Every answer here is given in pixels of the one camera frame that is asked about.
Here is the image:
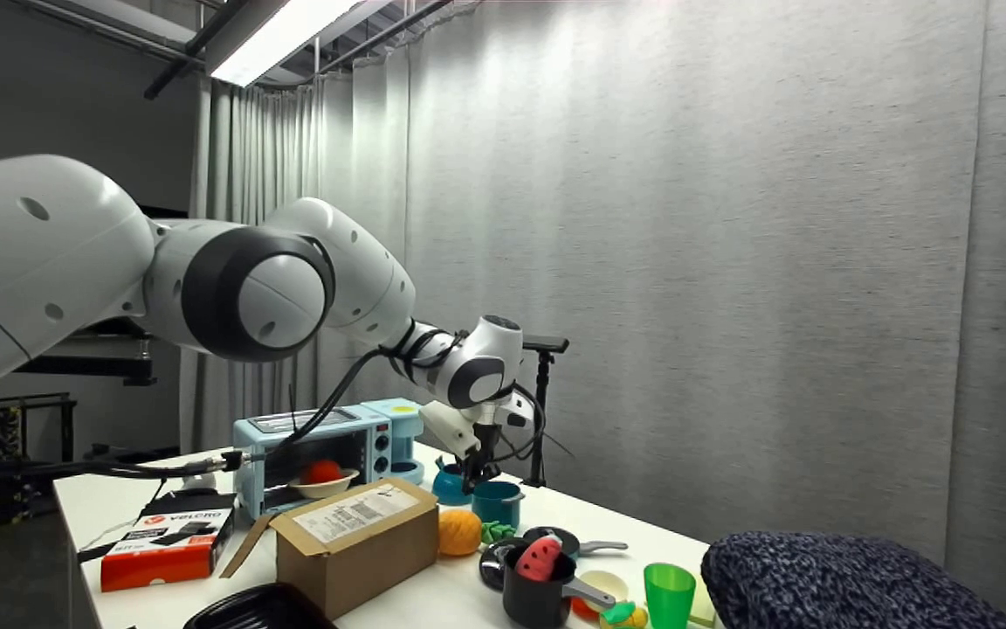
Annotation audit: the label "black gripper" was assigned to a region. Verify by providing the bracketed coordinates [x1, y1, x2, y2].
[453, 430, 509, 489]

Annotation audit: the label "orange pineapple plushie green leaves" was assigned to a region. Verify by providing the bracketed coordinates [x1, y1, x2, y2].
[435, 504, 520, 564]

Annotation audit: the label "yellow-green toy plate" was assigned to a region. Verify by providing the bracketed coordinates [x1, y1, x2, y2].
[597, 593, 653, 629]

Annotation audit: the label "black plate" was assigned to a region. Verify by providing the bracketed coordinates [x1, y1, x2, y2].
[181, 580, 343, 629]

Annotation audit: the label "teal toy pot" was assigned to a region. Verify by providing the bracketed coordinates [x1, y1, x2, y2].
[467, 477, 527, 532]

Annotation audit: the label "black round pan with lid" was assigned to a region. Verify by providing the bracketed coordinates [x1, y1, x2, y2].
[475, 533, 520, 593]

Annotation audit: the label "red watermelon slice toy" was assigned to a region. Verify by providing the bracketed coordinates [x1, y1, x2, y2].
[509, 528, 569, 588]

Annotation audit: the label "light blue toy microwave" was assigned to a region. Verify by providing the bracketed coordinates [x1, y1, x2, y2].
[230, 394, 430, 528]

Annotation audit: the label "small dark frying pan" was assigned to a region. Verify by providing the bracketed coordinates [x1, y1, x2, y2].
[518, 522, 635, 564]

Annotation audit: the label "brown cardboard box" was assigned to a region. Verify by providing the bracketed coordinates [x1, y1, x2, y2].
[220, 475, 444, 623]

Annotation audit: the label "red toy in microwave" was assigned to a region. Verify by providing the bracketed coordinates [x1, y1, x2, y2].
[297, 455, 350, 486]

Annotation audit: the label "green plastic cup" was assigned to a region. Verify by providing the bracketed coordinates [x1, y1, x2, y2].
[640, 559, 697, 629]

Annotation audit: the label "red and black box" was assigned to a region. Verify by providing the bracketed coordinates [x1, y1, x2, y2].
[99, 505, 234, 593]

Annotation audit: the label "dark blue speckled cushion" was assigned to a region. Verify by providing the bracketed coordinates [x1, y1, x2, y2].
[697, 528, 1006, 629]

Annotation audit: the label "black boom bar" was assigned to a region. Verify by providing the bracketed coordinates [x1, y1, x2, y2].
[10, 347, 164, 385]

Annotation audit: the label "black equipment rack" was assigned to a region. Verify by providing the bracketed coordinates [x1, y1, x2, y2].
[0, 391, 80, 533]

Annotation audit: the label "ceiling light strip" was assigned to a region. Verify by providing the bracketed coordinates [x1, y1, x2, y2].
[207, 0, 366, 90]

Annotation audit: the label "teal kettle grey handle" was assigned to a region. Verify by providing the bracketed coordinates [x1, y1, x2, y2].
[430, 455, 477, 505]

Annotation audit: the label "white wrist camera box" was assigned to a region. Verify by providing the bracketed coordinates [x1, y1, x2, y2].
[418, 399, 481, 462]

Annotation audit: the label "black camera tripod stand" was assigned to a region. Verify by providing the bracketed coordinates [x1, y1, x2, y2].
[509, 333, 573, 489]

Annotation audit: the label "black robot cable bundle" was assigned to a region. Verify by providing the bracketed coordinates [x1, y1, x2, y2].
[0, 347, 406, 494]

